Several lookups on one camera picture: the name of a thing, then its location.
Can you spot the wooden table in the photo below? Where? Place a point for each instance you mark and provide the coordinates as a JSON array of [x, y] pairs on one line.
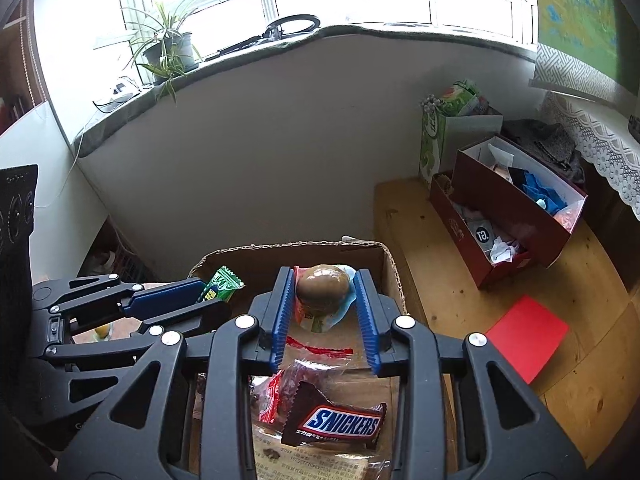
[[440, 280]]

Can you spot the green gift bag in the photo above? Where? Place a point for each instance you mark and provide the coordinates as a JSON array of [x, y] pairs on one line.
[[432, 145]]

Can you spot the white window frame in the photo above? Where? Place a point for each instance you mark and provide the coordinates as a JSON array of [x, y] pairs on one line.
[[267, 5]]

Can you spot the bright green candy packet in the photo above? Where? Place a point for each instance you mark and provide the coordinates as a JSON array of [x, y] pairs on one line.
[[222, 285]]

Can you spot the clear pack of crackers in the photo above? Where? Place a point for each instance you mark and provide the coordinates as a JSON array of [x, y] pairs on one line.
[[320, 462]]

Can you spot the blue cloth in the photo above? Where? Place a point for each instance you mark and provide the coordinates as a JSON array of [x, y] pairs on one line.
[[545, 192]]

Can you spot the red card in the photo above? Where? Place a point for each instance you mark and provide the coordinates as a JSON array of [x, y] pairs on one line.
[[527, 335]]

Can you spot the crumpled white paper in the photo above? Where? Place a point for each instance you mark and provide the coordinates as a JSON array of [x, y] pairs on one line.
[[505, 250]]

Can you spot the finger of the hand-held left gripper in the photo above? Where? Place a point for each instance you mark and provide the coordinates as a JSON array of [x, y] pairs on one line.
[[165, 296], [200, 317]]

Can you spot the dark grey patterned cloth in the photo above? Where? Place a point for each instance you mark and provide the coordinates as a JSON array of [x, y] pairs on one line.
[[540, 140]]

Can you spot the potted green plant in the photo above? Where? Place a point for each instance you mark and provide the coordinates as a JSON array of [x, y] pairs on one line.
[[177, 52]]

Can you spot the brown chocolate bar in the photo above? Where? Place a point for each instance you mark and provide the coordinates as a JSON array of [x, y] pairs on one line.
[[340, 425]]

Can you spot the small black ornament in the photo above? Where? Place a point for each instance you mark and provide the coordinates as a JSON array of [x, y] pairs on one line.
[[635, 129]]

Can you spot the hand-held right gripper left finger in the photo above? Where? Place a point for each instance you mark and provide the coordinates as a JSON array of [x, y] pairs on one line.
[[282, 320]]

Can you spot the wall map poster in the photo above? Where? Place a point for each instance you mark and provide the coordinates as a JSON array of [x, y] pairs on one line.
[[575, 20]]

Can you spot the white lace cloth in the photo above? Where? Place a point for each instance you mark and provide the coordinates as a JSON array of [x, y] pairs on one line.
[[590, 135]]

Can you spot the cardboard box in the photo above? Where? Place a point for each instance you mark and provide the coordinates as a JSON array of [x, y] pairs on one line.
[[260, 265]]

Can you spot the dark red shoe box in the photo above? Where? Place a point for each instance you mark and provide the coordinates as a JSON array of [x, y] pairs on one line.
[[500, 200], [450, 220]]

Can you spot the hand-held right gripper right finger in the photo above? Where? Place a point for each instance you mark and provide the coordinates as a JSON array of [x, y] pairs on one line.
[[367, 325]]

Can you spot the red clear snack packet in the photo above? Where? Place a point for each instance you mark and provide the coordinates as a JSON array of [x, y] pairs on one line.
[[312, 370], [272, 400]]

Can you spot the brown braised egg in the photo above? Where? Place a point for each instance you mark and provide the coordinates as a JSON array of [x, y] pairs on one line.
[[320, 285]]

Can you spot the white power strip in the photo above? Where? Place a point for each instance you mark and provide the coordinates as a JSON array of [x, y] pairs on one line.
[[122, 91]]

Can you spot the grey stone windowsill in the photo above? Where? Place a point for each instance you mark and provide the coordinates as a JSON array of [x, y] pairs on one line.
[[300, 40]]

